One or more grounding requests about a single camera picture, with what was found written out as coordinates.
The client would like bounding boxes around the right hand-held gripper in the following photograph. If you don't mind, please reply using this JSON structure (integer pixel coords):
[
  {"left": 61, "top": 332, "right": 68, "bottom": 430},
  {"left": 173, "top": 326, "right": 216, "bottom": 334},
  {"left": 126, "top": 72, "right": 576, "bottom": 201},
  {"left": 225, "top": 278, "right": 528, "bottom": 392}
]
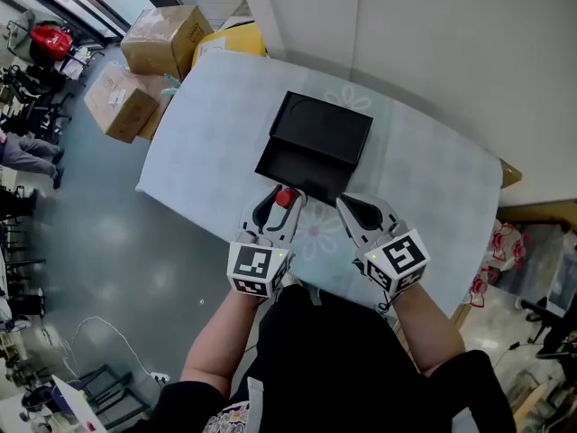
[{"left": 335, "top": 192, "right": 432, "bottom": 305}]

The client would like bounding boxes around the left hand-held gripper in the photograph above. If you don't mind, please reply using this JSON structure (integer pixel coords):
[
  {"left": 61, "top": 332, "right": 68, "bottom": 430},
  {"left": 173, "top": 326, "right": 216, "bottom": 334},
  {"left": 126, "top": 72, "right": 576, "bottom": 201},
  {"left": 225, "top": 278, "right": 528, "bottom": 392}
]
[{"left": 226, "top": 184, "right": 309, "bottom": 298}]

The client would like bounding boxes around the black box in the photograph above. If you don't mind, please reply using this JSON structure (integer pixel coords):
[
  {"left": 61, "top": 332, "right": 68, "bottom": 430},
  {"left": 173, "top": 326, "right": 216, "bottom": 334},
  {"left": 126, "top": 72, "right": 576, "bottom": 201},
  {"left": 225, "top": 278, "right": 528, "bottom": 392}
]
[{"left": 254, "top": 90, "right": 375, "bottom": 208}]

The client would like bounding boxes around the person's right forearm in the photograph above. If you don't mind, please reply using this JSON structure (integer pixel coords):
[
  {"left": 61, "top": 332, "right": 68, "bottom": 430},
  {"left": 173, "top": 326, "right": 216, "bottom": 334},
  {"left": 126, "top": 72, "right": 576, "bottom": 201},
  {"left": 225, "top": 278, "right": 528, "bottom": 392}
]
[{"left": 386, "top": 281, "right": 466, "bottom": 377}]

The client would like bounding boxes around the person's left forearm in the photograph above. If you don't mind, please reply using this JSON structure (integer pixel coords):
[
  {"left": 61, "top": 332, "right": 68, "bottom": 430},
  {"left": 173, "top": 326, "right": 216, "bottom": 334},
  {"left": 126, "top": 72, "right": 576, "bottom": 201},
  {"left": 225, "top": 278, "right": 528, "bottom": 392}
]
[{"left": 179, "top": 281, "right": 273, "bottom": 399}]

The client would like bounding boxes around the taped brown cardboard box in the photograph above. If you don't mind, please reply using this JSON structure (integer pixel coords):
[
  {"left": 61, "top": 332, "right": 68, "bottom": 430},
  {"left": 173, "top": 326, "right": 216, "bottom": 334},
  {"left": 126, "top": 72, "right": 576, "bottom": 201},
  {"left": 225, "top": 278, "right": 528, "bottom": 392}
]
[{"left": 83, "top": 62, "right": 160, "bottom": 145}]

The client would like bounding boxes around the large brown cardboard box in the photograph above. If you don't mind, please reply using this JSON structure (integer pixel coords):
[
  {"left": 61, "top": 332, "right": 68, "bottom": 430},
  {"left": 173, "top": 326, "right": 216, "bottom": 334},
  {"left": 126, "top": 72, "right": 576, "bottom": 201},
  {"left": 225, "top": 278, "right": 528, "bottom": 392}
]
[{"left": 120, "top": 5, "right": 215, "bottom": 81}]

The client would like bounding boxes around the pale floral tablecloth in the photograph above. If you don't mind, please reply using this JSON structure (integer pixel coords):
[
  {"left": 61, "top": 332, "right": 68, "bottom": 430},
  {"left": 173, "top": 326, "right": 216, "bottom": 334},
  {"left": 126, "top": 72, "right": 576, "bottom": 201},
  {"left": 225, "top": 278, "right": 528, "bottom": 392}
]
[{"left": 135, "top": 50, "right": 504, "bottom": 320}]

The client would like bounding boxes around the red floral plastic bag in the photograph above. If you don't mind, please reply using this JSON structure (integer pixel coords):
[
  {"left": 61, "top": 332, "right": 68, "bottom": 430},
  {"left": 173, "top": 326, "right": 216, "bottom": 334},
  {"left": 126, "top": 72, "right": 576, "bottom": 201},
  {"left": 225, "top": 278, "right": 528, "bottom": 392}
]
[{"left": 467, "top": 220, "right": 532, "bottom": 309}]

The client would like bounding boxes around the person's black clothing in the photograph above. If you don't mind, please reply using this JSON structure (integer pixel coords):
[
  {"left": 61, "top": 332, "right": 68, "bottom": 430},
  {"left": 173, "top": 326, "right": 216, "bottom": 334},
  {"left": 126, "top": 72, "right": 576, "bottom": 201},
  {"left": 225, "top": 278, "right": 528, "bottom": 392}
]
[{"left": 147, "top": 283, "right": 517, "bottom": 433}]

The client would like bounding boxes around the yellow package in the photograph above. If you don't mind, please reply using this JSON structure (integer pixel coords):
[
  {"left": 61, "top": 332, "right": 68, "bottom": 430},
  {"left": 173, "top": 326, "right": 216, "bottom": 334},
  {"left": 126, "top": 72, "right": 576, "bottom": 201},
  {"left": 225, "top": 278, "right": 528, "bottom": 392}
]
[{"left": 192, "top": 22, "right": 268, "bottom": 68}]

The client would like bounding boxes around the black stand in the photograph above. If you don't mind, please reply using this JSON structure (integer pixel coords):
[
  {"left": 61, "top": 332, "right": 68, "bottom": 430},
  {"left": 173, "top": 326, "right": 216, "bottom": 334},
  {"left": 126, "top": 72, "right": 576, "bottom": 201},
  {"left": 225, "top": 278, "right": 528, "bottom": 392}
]
[{"left": 519, "top": 295, "right": 577, "bottom": 361}]

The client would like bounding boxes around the black metal stool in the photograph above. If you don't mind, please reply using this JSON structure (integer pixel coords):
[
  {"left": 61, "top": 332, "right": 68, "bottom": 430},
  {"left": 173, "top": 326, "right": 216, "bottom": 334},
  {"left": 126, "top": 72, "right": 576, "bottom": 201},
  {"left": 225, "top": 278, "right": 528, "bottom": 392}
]
[{"left": 77, "top": 363, "right": 151, "bottom": 428}]

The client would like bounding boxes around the black office chair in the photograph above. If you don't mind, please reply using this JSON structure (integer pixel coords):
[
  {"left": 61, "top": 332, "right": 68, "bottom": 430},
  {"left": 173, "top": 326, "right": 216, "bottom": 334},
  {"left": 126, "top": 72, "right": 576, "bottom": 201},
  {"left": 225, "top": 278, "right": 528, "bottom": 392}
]
[{"left": 2, "top": 63, "right": 76, "bottom": 142}]

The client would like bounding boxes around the white paper sheet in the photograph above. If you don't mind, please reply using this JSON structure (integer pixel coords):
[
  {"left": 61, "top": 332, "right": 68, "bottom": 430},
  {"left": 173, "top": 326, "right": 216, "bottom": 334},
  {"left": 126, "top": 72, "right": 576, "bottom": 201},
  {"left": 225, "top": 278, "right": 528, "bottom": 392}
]
[{"left": 50, "top": 373, "right": 110, "bottom": 433}]

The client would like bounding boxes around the white floor cable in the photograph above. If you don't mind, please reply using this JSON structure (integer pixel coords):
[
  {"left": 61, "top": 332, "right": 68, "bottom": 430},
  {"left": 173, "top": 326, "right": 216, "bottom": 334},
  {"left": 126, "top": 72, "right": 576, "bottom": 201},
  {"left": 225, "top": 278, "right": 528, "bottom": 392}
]
[{"left": 70, "top": 315, "right": 159, "bottom": 379}]

